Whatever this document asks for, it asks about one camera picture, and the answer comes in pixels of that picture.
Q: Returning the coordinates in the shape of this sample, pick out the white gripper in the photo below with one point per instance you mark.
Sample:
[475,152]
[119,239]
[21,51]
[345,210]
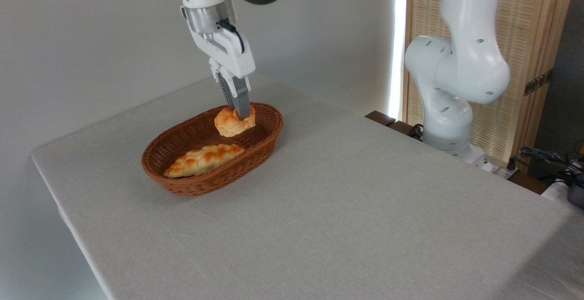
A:
[228,58]

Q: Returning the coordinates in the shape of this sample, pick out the round braided bread roll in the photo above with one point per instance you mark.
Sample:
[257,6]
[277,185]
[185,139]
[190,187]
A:
[230,126]

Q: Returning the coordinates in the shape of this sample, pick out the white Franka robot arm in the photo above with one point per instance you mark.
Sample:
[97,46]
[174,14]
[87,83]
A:
[461,63]

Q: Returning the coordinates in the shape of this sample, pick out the brown oval wicker basket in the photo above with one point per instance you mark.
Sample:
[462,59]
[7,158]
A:
[182,145]

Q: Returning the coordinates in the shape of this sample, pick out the long braided bread loaf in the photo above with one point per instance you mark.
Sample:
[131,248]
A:
[200,159]

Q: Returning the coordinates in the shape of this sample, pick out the dark wooden side table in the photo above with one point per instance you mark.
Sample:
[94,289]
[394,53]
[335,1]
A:
[381,117]

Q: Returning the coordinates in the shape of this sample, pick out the grey tablecloth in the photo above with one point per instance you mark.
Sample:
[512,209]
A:
[365,245]

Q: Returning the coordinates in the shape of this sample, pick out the white power strip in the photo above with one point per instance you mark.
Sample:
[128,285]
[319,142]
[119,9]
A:
[499,170]

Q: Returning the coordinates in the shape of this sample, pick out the dark metal screen hinge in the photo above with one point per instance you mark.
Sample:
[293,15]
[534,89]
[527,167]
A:
[538,82]

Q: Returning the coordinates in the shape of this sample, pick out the wooden lattice folding screen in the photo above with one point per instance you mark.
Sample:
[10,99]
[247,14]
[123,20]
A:
[534,26]

